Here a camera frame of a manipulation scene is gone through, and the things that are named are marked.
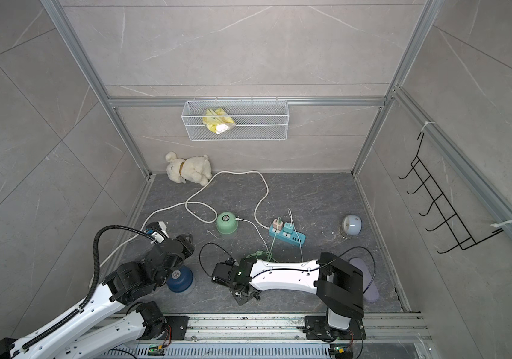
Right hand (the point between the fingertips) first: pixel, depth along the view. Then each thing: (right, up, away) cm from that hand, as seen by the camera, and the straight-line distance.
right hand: (247, 293), depth 78 cm
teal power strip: (+19, +17, +14) cm, 29 cm away
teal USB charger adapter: (+16, +21, +13) cm, 29 cm away
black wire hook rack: (+59, +24, -20) cm, 67 cm away
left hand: (-18, +22, -5) cm, 29 cm away
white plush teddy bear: (-27, +48, +32) cm, 63 cm away
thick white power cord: (-31, +31, +29) cm, 52 cm away
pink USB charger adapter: (+11, +22, +15) cm, 29 cm away
